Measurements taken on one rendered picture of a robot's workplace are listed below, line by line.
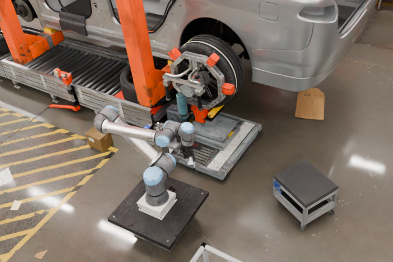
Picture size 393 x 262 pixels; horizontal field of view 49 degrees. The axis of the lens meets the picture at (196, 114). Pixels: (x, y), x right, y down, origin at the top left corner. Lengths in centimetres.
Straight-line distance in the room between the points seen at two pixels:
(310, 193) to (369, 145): 121
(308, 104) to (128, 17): 229
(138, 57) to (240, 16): 97
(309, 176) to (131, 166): 176
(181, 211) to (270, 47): 155
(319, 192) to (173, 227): 117
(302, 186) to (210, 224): 84
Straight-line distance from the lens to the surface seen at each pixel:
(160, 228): 344
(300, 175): 369
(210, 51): 373
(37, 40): 562
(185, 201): 358
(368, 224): 389
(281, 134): 457
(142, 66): 396
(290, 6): 351
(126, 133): 320
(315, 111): 490
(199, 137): 433
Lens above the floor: 298
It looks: 38 degrees down
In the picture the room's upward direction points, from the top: 7 degrees counter-clockwise
